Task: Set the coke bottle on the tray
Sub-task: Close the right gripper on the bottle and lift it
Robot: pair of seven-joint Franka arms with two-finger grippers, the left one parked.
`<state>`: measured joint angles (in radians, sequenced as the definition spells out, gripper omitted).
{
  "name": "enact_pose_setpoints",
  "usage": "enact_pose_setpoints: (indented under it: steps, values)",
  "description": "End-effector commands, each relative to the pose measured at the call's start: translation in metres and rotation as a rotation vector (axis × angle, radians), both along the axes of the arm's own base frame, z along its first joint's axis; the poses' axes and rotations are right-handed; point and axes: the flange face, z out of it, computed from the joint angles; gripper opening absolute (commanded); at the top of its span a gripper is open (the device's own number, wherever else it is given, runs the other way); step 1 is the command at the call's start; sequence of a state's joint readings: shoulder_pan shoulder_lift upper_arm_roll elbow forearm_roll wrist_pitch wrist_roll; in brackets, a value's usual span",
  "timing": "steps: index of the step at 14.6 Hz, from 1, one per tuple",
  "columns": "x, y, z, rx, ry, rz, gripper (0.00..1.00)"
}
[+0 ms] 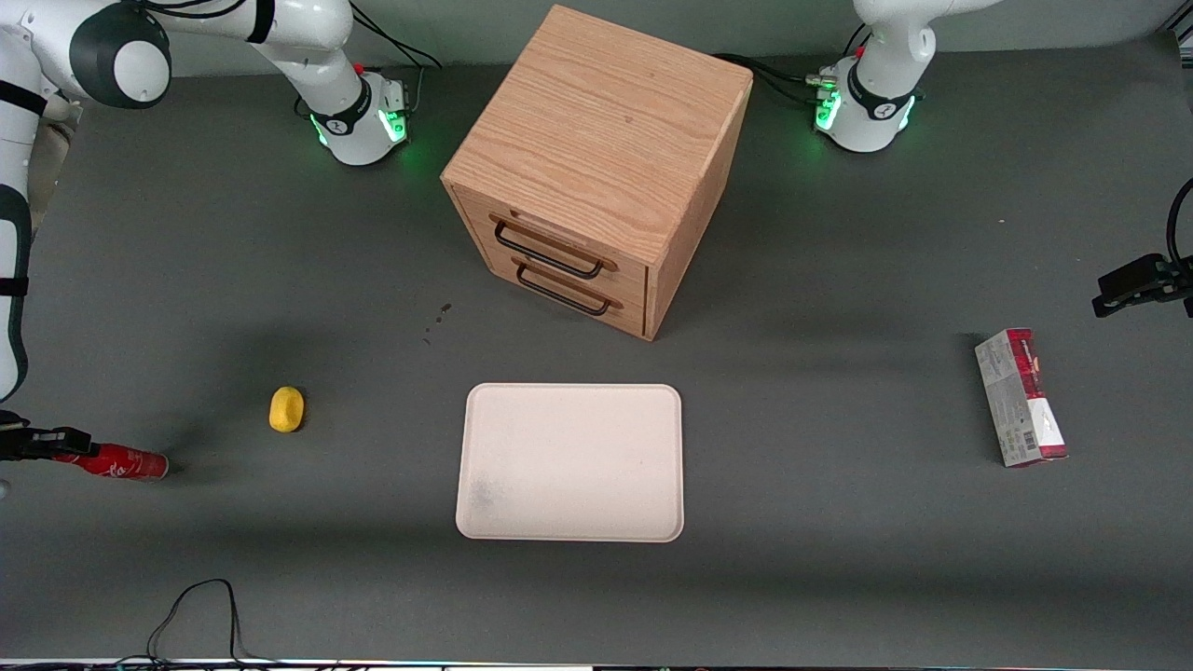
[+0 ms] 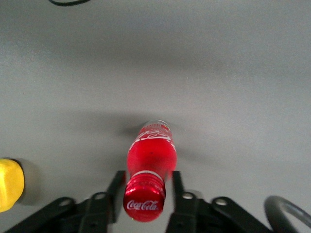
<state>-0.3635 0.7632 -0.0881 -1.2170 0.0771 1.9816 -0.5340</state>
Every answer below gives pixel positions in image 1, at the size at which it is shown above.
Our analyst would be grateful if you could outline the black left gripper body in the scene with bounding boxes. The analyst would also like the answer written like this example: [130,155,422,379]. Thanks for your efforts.
[1165,261,1193,319]

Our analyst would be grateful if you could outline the black metal drawer handle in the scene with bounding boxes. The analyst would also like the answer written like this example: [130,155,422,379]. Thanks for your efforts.
[516,264,612,316]
[494,221,605,280]

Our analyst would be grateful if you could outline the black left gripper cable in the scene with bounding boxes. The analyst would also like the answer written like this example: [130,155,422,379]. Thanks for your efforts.
[1167,177,1193,271]

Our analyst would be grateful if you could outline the black right arm base cables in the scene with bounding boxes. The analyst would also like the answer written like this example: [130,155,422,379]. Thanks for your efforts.
[352,5,444,117]

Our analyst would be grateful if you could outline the oak wooden drawer cabinet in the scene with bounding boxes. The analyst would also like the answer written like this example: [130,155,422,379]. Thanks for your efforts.
[441,5,754,342]

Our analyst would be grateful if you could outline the red and white carton box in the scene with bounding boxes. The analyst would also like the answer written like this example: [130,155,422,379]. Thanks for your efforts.
[974,328,1069,468]

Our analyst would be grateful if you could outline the beige plastic tray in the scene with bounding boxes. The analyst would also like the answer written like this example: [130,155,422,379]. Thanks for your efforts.
[455,383,685,543]

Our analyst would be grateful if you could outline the yellow lemon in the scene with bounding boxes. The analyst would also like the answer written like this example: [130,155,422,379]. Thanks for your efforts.
[269,387,306,434]

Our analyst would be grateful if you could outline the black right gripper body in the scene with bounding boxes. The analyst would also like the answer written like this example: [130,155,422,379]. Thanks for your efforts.
[0,410,34,463]

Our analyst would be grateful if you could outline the black arm base cables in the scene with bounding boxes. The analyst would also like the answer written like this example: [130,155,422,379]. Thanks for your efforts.
[352,5,444,117]
[713,53,840,105]

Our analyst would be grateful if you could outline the black left arm base cables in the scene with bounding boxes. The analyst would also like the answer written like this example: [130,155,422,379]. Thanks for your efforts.
[713,53,840,105]

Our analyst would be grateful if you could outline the thin black looped cable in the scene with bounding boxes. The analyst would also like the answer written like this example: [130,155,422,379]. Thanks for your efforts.
[112,579,281,668]

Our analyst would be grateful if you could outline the red coke bottle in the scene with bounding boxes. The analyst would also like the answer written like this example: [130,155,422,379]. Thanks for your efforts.
[54,444,170,482]

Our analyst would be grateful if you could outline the wooden drawer front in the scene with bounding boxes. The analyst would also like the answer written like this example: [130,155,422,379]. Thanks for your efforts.
[455,189,651,292]
[487,253,648,338]

